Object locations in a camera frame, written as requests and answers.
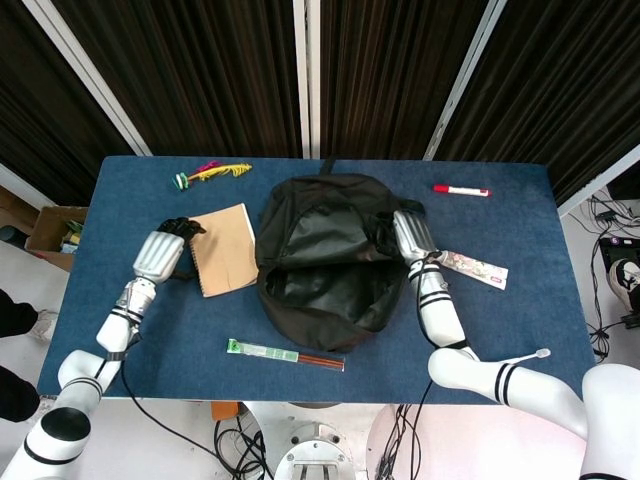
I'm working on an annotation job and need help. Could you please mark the white printed toothpaste tube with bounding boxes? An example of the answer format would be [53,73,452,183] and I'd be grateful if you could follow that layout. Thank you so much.
[439,249,510,292]

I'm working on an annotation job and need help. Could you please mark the dark brown pleated curtain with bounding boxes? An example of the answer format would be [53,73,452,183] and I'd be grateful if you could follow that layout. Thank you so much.
[0,0,640,207]

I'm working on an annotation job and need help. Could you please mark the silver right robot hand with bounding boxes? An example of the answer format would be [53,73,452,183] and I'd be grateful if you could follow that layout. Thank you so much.
[372,208,441,267]

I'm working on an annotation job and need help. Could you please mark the black fabric backpack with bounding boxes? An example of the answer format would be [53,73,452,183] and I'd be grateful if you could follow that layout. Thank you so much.
[254,157,426,354]

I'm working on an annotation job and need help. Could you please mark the packaged red chopsticks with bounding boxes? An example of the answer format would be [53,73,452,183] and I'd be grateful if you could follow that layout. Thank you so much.
[227,338,347,374]

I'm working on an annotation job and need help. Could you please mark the black floor cables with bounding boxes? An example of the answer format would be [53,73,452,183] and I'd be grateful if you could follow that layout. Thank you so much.
[583,193,640,362]

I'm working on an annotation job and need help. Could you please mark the red capped white marker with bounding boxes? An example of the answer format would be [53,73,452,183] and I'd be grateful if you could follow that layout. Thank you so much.
[432,183,491,199]

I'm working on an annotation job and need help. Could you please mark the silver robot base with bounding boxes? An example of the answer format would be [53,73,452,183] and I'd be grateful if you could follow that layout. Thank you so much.
[273,419,362,480]

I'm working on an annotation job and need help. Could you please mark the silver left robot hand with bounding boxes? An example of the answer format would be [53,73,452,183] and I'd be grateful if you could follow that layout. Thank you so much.
[132,216,207,288]

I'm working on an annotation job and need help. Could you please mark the blue table cloth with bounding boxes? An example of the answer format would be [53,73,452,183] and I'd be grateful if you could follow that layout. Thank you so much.
[37,155,597,407]

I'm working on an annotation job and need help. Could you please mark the brown cardboard box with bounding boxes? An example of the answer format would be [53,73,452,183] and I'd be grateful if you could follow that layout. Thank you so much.
[24,205,91,274]

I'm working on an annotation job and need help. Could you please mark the colourful feather shuttlecock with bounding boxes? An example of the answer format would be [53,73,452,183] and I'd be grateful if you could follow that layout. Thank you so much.
[172,160,254,192]

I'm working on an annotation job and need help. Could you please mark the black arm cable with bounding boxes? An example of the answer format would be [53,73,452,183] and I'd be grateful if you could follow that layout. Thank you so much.
[374,252,481,480]
[117,319,274,480]

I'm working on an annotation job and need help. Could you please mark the thin white toothbrush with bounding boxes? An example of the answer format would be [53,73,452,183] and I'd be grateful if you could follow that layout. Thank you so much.
[499,347,552,366]

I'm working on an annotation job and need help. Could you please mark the white frame post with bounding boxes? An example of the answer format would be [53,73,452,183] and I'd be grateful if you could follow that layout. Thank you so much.
[292,0,322,161]
[22,0,152,157]
[556,144,640,219]
[424,0,509,162]

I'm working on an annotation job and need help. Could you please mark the black and white sneaker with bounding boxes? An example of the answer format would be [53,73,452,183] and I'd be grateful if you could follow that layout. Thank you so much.
[608,258,640,314]

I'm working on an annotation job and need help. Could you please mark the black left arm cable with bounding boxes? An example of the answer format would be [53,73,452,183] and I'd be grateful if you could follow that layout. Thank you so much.
[117,319,274,480]

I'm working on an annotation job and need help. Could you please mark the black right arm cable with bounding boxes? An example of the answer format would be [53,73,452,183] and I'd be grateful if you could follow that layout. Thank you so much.
[374,252,481,480]

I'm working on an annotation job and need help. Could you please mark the spiral notebook brown cover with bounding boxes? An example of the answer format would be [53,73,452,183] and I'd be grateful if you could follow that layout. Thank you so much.
[188,202,260,300]

